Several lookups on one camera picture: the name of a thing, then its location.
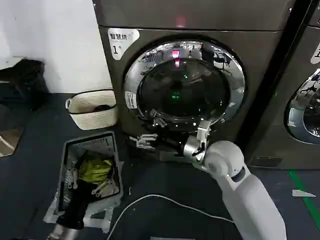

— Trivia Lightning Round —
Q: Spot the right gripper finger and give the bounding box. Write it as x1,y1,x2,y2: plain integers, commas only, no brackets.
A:
129,140,158,151
135,132,159,142

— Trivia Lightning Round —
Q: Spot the round glass dryer door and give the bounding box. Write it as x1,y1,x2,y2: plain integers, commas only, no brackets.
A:
123,39,246,131

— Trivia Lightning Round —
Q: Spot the white floor cable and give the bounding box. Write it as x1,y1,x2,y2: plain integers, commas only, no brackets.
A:
103,193,236,240

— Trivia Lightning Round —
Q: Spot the yellow-green garment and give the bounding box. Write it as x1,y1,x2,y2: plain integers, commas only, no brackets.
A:
78,158,114,185

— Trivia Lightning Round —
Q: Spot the brown cardboard piece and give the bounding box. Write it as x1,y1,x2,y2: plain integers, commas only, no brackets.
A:
0,126,25,158

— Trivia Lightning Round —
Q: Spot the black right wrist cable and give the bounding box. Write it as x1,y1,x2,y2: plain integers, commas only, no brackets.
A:
191,141,207,158

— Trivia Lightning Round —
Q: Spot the grey dryer with chrome door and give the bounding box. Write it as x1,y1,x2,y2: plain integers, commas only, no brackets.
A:
243,0,320,171

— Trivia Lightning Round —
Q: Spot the white woven laundry basket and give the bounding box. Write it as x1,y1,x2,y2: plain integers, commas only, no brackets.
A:
65,89,118,131

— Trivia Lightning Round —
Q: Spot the green floor tape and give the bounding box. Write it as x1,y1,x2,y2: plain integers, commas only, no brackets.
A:
287,169,320,229

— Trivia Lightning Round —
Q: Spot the white paper scrap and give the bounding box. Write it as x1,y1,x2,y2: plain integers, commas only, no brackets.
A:
290,188,317,199

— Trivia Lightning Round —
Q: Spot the grey plastic laundry crate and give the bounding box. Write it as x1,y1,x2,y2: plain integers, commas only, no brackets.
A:
43,130,125,232

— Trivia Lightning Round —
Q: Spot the black bag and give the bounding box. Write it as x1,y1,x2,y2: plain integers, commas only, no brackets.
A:
0,58,49,112

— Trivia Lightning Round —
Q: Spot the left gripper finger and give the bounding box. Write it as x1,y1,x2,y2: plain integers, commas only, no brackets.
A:
64,167,79,190
90,177,120,198

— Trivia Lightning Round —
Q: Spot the dark cloth in white basket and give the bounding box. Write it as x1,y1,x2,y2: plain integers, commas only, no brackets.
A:
92,103,114,113

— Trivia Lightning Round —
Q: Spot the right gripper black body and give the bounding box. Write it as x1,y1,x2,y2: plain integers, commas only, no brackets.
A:
155,134,186,154

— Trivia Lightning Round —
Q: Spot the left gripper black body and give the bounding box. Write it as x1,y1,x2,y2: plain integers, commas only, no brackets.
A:
56,187,90,230

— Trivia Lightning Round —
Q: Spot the grey dryer with numeral sticker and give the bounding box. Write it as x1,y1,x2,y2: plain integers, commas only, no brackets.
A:
93,0,297,163

